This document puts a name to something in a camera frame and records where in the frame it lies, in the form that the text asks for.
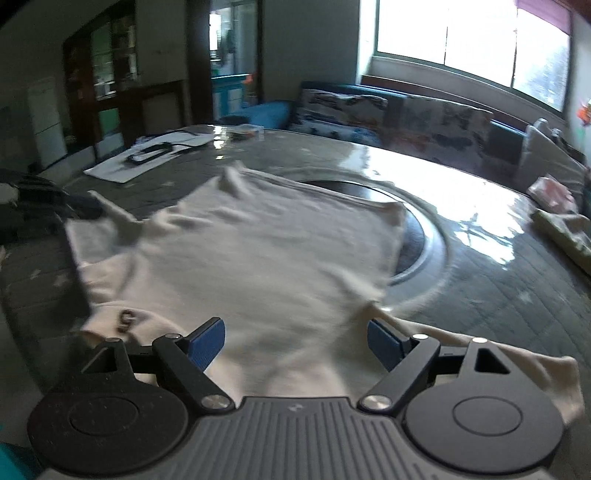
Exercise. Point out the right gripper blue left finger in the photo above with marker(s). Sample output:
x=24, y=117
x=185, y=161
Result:
x=180, y=362

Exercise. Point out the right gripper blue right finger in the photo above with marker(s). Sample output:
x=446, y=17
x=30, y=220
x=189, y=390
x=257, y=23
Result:
x=406, y=358

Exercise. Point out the cream long-sleeve shirt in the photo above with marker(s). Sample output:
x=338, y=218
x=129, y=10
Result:
x=295, y=272

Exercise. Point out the round dark table inset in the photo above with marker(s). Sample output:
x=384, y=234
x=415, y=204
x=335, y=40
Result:
x=397, y=221

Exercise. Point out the light green folded garment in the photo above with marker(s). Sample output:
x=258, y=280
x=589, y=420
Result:
x=570, y=232

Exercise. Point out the white paper sheet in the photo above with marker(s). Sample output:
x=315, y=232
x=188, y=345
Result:
x=146, y=155

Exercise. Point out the pink white folded cloth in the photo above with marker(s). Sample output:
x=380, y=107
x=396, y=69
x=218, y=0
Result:
x=552, y=196

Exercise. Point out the upright butterfly print cushion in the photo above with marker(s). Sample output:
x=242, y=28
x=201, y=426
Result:
x=443, y=132

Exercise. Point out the small clear plastic box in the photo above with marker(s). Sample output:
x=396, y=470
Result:
x=245, y=132

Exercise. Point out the blue sofa bench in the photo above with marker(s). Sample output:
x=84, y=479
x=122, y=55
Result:
x=506, y=134

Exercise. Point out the grey white pillow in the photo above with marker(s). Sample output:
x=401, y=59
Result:
x=540, y=157

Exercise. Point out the low butterfly print cushion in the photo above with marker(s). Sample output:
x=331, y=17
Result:
x=352, y=118

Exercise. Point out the dark wooden cabinet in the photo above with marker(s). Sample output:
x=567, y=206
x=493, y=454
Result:
x=125, y=73

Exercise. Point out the colourful pinwheel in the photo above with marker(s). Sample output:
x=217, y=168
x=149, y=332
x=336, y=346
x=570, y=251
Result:
x=584, y=113

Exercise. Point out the window with green frame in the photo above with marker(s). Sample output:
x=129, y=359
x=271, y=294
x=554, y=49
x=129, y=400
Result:
x=522, y=46

